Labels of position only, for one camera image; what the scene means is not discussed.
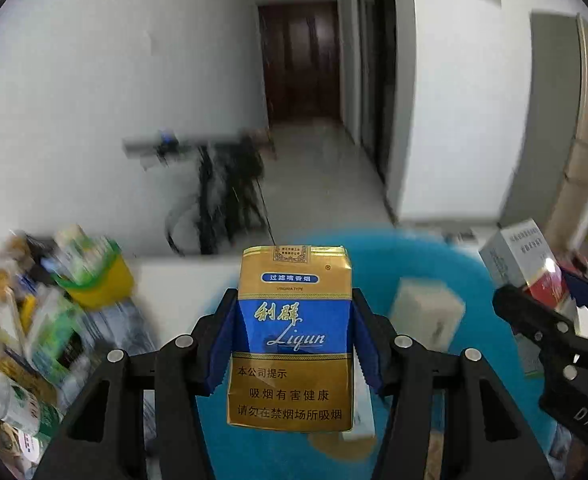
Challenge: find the gold grey refrigerator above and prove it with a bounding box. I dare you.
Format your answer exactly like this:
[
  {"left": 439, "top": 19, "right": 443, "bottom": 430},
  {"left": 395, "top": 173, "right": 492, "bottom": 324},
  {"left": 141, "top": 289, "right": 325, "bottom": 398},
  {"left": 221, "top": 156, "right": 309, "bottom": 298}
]
[{"left": 499, "top": 9, "right": 588, "bottom": 251}]

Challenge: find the blue plastic basin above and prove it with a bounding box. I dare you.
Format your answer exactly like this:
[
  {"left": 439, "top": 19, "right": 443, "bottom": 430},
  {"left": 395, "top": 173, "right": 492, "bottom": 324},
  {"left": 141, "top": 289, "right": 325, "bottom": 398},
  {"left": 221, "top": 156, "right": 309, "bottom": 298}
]
[{"left": 194, "top": 227, "right": 575, "bottom": 480}]

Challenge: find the black bicycle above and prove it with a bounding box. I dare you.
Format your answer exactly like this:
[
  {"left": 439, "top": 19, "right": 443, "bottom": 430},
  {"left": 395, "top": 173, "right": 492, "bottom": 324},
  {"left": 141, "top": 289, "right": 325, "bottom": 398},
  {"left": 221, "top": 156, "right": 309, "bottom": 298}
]
[{"left": 124, "top": 127, "right": 275, "bottom": 256}]

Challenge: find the cream square box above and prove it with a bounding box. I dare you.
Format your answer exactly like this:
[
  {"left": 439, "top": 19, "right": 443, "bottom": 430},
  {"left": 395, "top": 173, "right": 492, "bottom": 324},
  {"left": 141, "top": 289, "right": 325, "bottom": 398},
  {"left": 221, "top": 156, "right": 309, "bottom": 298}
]
[{"left": 389, "top": 279, "right": 466, "bottom": 352}]

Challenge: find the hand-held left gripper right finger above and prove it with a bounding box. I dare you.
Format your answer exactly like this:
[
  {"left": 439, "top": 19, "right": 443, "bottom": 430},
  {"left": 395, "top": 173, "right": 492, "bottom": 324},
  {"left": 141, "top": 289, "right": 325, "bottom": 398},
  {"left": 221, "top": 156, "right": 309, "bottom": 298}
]
[{"left": 351, "top": 287, "right": 557, "bottom": 480}]

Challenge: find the green tissue pack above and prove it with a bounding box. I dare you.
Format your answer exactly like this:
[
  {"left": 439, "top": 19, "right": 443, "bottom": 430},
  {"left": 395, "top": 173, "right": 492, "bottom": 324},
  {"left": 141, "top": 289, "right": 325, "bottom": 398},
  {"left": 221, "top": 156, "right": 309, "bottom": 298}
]
[{"left": 26, "top": 290, "right": 92, "bottom": 386}]

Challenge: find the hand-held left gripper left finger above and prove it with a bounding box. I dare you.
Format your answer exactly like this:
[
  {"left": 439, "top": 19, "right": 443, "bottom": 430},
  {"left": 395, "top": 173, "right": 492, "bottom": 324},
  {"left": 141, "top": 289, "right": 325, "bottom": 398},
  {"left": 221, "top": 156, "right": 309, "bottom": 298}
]
[{"left": 34, "top": 287, "right": 239, "bottom": 480}]

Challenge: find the gold blue cigarette pack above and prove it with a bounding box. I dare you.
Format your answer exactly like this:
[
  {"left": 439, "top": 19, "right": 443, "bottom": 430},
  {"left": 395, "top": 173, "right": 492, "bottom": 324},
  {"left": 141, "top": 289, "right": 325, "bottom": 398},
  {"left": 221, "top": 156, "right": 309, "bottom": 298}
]
[{"left": 225, "top": 245, "right": 355, "bottom": 433}]

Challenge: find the red white cigarette pack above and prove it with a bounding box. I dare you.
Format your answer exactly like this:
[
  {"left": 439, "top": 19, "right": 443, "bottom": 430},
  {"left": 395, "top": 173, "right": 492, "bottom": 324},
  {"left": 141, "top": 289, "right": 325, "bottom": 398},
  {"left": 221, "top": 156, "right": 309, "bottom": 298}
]
[{"left": 478, "top": 218, "right": 577, "bottom": 311}]

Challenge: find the dark wooden door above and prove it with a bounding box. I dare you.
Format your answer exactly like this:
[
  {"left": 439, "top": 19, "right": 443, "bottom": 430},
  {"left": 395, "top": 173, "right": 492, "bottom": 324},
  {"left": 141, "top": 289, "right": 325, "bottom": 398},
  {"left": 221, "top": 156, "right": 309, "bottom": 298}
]
[{"left": 258, "top": 0, "right": 342, "bottom": 126}]

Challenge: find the clear bottle green label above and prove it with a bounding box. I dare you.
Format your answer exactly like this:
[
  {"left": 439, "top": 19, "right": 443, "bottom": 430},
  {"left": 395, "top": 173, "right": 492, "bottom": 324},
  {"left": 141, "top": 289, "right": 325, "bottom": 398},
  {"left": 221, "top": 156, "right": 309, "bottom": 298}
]
[{"left": 0, "top": 372, "right": 64, "bottom": 441}]

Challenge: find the yellow green container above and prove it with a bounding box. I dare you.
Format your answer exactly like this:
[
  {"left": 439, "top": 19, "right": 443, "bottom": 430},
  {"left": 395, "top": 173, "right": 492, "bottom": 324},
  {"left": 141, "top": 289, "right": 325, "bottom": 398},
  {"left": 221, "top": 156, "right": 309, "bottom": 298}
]
[{"left": 64, "top": 242, "right": 135, "bottom": 311}]

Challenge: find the black framed sliding door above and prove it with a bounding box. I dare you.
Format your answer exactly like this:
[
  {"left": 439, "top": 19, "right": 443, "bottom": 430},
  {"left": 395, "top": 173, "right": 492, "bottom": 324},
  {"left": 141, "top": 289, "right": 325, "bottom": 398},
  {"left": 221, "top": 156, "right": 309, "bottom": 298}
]
[{"left": 351, "top": 0, "right": 399, "bottom": 223}]

